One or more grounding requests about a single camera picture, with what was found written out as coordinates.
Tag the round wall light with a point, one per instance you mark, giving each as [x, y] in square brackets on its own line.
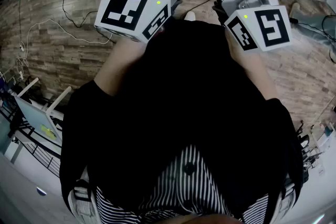
[41, 191]

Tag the person's striped shirt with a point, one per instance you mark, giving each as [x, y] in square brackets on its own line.
[178, 191]

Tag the cluttered desk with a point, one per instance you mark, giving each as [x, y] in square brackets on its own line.
[323, 139]

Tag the person's white shoe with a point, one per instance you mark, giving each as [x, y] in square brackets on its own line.
[189, 16]

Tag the small white table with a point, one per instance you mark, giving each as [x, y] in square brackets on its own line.
[34, 115]

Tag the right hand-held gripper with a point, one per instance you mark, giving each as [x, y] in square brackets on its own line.
[273, 26]

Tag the person's right forearm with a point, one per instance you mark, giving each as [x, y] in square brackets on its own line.
[258, 73]

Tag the person in dark clothes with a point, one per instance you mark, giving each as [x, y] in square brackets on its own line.
[183, 99]

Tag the person's left forearm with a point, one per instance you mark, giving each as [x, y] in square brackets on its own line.
[118, 65]

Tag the black railing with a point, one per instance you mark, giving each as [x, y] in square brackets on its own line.
[50, 162]

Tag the yellow-green item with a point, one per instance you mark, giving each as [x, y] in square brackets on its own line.
[48, 131]

